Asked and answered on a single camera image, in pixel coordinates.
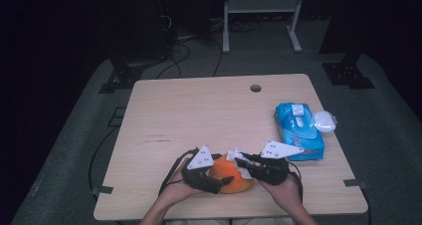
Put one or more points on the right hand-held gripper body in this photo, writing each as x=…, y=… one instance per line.
x=272, y=172

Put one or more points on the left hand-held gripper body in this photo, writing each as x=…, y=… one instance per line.
x=199, y=178

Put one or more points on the orange plush toy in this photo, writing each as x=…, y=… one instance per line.
x=232, y=181

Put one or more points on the white wet wipe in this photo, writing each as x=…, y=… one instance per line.
x=236, y=155

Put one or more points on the blue wet wipe pack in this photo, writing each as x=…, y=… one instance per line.
x=308, y=142

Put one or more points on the person's right hand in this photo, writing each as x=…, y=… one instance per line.
x=282, y=193

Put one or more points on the person's left hand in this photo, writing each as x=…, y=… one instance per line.
x=179, y=191

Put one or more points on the grey tape strip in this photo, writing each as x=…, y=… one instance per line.
x=103, y=189
x=355, y=182

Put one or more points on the black stand base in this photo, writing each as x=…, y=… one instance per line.
x=127, y=75
x=348, y=75

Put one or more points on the white metal stand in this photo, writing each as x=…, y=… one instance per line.
x=262, y=5

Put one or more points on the black rectangular floor frame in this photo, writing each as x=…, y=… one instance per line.
x=116, y=117

